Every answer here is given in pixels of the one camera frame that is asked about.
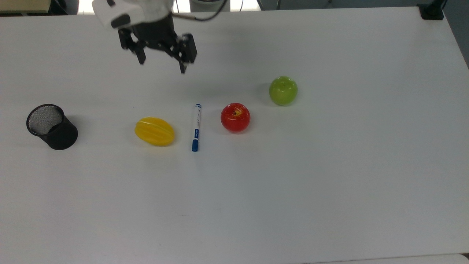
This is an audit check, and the black mesh pen cup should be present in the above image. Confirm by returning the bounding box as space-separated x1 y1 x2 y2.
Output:
26 104 78 150

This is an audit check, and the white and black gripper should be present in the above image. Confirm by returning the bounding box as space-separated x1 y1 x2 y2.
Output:
92 0 198 74

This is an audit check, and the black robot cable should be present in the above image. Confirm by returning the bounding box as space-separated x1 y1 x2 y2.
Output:
171 0 228 22

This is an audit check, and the red toy apple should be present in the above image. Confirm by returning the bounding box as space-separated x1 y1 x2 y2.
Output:
221 103 251 133

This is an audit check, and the green toy apple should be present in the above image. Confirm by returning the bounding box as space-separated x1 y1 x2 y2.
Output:
269 76 298 106

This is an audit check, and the beige wooden board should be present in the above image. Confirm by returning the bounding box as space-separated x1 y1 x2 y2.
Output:
0 0 52 14

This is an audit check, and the blue and white marker pen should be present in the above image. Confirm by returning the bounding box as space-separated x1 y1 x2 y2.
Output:
192 103 202 152

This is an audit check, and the yellow toy starfruit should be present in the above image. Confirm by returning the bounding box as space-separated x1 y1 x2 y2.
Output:
134 117 175 147

